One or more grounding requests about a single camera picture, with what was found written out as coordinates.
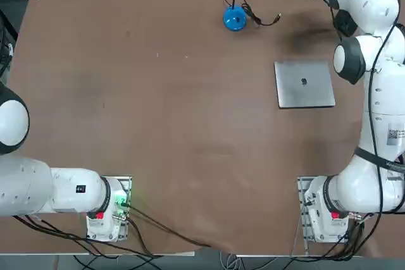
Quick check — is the grey closed laptop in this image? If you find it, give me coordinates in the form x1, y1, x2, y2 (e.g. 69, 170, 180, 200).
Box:
273, 59, 337, 109

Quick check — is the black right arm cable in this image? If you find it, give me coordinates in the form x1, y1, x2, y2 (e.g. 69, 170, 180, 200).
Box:
306, 0, 400, 217

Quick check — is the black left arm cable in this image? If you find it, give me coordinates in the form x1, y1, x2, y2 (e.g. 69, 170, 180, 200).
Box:
12, 214, 165, 258

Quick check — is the black lamp power cable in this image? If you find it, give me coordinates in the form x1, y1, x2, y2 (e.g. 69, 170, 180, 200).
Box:
223, 0, 283, 27

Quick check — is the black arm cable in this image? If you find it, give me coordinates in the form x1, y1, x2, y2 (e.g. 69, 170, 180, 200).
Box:
306, 0, 400, 217
12, 214, 165, 258

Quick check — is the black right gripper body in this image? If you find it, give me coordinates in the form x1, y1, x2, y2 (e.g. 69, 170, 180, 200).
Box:
333, 9, 359, 38

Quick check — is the black base cable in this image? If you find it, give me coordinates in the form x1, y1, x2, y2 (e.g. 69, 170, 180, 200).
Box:
121, 202, 213, 249
290, 216, 376, 261

